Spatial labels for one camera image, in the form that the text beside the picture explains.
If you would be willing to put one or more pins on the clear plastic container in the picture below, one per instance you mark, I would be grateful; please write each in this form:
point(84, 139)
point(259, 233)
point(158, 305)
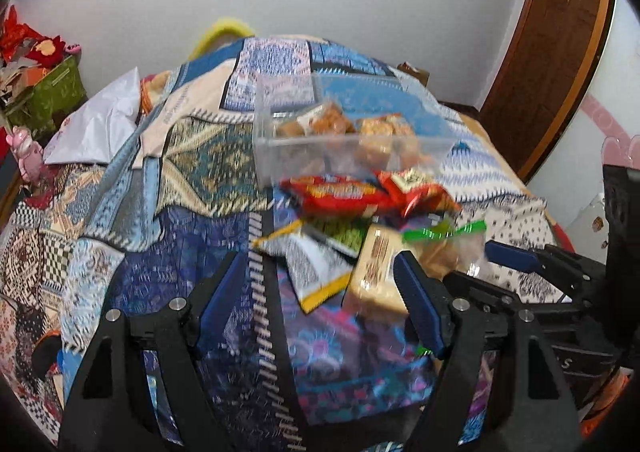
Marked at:
point(280, 151)

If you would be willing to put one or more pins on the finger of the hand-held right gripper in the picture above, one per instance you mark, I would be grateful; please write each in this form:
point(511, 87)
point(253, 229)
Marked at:
point(512, 256)
point(480, 286)

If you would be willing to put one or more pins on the orange cake packet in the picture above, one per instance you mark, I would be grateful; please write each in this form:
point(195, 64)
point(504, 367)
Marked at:
point(387, 126)
point(330, 119)

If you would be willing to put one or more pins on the red plush pile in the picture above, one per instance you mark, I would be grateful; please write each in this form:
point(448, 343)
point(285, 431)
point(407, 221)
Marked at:
point(35, 39)

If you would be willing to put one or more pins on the green storage box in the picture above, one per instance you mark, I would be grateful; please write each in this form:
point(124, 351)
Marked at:
point(52, 91)

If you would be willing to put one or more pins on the pink plush toy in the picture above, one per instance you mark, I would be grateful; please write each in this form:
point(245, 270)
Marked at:
point(27, 151)

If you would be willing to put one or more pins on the patchwork blanket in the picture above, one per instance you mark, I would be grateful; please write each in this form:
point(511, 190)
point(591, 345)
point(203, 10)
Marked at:
point(200, 182)

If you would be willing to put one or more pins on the brown wooden door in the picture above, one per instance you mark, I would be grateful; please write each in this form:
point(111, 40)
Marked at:
point(550, 61)

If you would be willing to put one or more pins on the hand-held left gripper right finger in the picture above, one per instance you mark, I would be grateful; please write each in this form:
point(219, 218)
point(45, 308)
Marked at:
point(417, 304)

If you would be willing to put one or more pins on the pink wall sticker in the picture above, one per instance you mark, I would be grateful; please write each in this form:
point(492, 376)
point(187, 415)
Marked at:
point(612, 131)

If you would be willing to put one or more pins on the white plastic bag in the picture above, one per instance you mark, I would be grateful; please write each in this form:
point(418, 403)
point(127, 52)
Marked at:
point(95, 126)

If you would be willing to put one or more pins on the green snack packet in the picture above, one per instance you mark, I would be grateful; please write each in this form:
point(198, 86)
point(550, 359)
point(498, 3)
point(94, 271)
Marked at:
point(345, 234)

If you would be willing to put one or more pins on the small cardboard box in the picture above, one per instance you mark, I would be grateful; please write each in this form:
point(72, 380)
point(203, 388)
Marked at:
point(415, 72)

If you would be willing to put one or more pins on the clear bag with green strip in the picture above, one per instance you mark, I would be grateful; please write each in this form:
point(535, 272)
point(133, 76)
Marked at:
point(452, 247)

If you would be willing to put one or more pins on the white and yellow snack packet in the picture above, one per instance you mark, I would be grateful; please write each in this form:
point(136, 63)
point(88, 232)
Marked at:
point(312, 267)

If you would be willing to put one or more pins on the crumpled red snack packet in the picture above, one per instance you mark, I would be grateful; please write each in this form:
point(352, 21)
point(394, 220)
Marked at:
point(417, 192)

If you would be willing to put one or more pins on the long red snack packet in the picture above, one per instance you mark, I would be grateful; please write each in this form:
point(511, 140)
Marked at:
point(340, 194)

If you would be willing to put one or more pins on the brown cake packet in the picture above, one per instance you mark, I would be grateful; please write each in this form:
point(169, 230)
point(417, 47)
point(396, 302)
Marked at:
point(290, 127)

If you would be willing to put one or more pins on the beige bread packet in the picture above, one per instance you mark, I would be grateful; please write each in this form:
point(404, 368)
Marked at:
point(377, 267)

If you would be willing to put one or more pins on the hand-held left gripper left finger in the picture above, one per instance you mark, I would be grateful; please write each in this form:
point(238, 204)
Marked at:
point(224, 294)

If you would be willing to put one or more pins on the white printed cloth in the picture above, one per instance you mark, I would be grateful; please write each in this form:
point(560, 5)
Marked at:
point(592, 214)

